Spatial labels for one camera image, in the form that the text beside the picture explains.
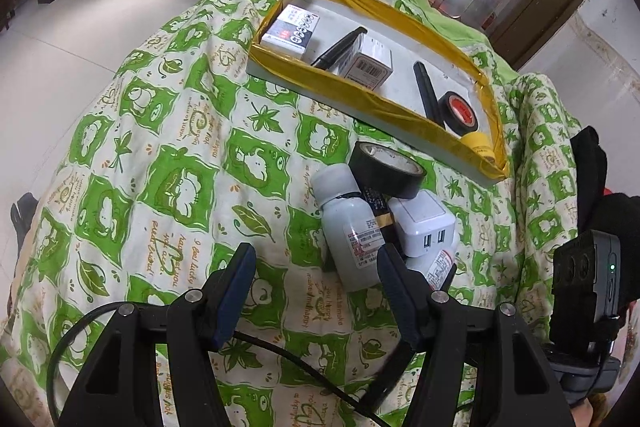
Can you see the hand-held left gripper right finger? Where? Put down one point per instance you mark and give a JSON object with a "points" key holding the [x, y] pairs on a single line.
{"points": [[400, 292]]}

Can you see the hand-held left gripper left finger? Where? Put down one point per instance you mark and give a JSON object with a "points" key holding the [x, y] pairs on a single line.
{"points": [[235, 292]]}

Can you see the white bottle red label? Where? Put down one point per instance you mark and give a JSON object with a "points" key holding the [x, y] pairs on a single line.
{"points": [[440, 264]]}

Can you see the white USB charger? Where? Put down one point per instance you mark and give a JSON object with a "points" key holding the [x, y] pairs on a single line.
{"points": [[417, 219]]}

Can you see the white bottle green label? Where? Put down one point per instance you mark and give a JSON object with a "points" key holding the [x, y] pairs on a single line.
{"points": [[345, 232]]}

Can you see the black gold-banded tube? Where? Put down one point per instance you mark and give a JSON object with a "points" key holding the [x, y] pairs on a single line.
{"points": [[377, 207]]}

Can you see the black tape roll white core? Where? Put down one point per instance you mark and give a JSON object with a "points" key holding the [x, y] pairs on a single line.
{"points": [[380, 182]]}

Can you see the yellow tape roll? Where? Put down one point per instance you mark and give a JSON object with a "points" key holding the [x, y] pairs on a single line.
{"points": [[477, 147]]}

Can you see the black tape roll red core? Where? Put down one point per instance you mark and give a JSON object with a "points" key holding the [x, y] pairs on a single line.
{"points": [[442, 112]]}

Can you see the black marker pen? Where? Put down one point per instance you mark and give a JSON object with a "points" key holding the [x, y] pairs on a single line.
{"points": [[426, 92], [340, 47]]}

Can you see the white tray with yellow rim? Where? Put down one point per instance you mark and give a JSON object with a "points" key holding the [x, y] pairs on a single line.
{"points": [[402, 82]]}

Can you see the grey barcode box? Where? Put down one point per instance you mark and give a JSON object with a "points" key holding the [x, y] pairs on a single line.
{"points": [[367, 64]]}

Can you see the white and blue medicine box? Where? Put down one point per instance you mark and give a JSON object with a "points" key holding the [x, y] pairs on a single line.
{"points": [[292, 29]]}

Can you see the black cloth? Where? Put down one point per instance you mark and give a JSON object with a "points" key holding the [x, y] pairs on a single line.
{"points": [[592, 167]]}

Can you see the green printed blanket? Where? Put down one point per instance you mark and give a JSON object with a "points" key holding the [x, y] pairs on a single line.
{"points": [[175, 182]]}

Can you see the black shoe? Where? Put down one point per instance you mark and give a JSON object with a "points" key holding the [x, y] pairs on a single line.
{"points": [[25, 209]]}

